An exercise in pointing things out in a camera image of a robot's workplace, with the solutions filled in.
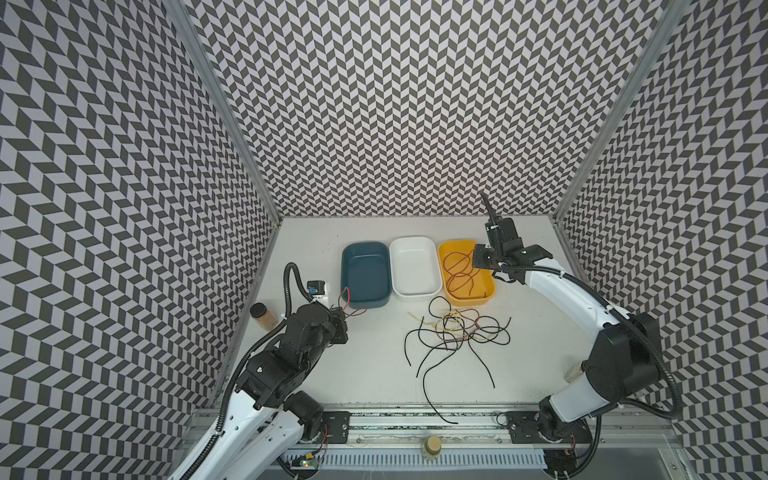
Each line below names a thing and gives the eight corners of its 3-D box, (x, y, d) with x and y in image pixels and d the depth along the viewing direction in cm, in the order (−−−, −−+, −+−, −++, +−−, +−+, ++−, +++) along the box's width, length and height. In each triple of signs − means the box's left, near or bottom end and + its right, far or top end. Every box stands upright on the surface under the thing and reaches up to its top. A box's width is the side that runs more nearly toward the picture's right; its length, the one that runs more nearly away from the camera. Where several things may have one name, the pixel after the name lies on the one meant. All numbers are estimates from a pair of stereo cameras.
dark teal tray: (338, 308, 95) (334, 297, 89) (346, 251, 109) (343, 238, 103) (391, 308, 95) (390, 297, 89) (392, 251, 109) (391, 238, 103)
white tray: (389, 301, 97) (389, 290, 92) (391, 245, 112) (390, 234, 107) (440, 300, 97) (443, 290, 92) (435, 245, 112) (437, 234, 107)
